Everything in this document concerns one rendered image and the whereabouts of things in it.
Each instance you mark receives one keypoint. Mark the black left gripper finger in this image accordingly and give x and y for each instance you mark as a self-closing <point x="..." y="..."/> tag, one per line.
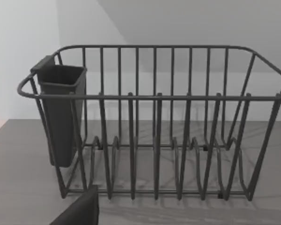
<point x="84" y="211"/>

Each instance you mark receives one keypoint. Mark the dark grey utensil holder cup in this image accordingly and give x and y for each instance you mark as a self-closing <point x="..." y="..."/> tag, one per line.
<point x="61" y="117"/>

